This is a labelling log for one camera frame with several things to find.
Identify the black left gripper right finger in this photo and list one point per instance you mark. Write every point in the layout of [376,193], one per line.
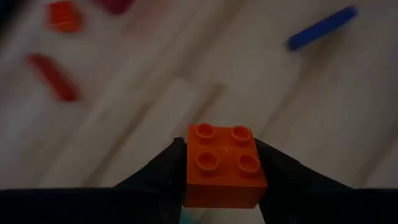
[304,199]

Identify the small orange block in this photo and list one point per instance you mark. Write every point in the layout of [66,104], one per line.
[63,17]

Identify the long dark blue block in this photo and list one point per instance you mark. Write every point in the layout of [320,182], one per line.
[323,28]

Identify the small red block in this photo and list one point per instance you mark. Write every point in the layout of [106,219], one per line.
[56,77]

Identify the red plastic bin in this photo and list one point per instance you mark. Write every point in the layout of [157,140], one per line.
[115,5]

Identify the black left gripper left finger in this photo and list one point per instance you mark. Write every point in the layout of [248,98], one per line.
[158,189]

